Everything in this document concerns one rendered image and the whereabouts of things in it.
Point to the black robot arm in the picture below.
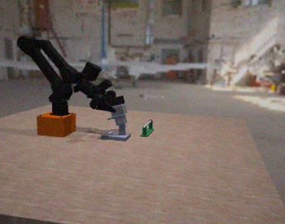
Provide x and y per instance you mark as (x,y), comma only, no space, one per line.
(61,89)

